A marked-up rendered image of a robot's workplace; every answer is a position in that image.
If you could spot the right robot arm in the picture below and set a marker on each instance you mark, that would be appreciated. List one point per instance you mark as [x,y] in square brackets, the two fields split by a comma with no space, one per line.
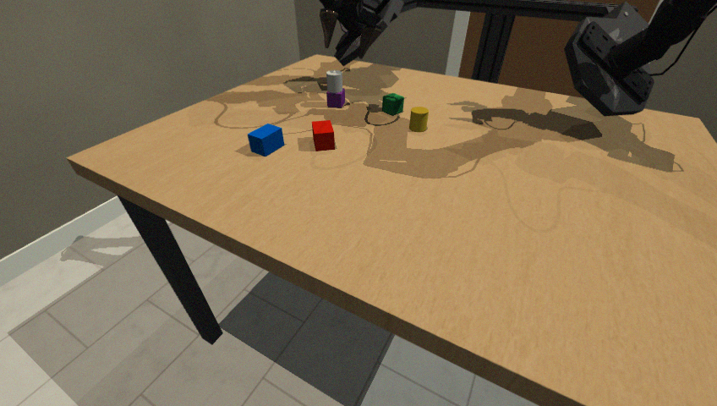
[354,28]

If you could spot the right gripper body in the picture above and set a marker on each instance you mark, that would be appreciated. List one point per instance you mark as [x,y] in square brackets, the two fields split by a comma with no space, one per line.
[347,9]

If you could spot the yellow cylinder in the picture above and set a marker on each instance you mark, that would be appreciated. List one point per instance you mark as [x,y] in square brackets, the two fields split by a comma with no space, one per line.
[418,119]

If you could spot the blue block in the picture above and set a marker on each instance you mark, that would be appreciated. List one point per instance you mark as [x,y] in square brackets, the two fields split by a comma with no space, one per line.
[266,139]

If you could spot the purple cube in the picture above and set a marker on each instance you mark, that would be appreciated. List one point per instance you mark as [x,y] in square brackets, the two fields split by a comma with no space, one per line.
[336,99]

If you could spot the green cube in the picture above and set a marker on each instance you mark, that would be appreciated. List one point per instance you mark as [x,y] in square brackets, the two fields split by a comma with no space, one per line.
[392,104]

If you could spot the white cylinder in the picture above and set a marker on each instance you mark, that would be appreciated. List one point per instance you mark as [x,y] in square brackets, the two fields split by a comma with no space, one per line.
[334,81]

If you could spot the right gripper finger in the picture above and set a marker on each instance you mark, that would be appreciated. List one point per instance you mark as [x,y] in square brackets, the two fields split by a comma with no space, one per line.
[328,20]
[372,32]

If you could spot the red block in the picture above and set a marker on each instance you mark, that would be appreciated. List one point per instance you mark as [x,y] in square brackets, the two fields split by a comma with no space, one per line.
[324,135]

